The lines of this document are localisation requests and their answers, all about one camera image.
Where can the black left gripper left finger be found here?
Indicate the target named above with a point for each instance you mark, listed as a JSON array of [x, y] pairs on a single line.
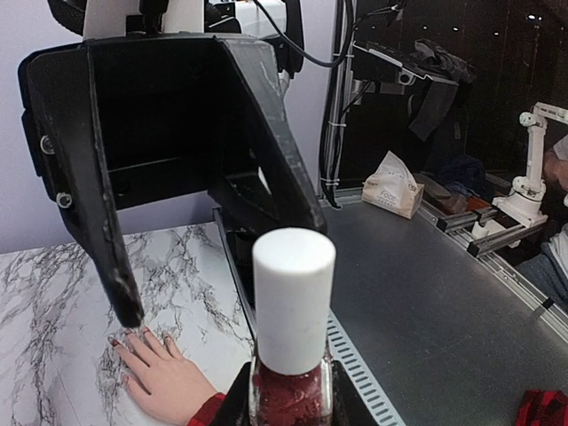
[[234, 408]]

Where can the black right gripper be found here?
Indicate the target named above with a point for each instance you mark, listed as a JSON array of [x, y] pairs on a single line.
[[127, 121]]

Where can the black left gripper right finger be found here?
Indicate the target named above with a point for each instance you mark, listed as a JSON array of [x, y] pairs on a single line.
[[348, 406]]

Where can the red glitter nail polish bottle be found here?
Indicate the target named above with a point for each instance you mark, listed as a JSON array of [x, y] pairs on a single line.
[[305, 399]]

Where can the white nail polish cap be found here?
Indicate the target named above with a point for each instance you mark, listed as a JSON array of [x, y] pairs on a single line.
[[293, 279]]

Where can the red black plaid sleeve forearm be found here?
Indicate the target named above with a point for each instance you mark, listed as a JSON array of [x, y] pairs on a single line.
[[206, 414]]

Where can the person's bare hand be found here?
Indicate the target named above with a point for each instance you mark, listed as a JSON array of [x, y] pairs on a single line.
[[164, 384]]

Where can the white tissue pack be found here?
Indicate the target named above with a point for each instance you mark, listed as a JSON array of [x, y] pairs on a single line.
[[393, 187]]

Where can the small white background robot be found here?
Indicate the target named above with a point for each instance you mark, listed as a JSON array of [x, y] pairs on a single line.
[[517, 215]]

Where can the dark cloth on mount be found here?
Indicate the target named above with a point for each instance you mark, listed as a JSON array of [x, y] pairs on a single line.
[[451, 72]]

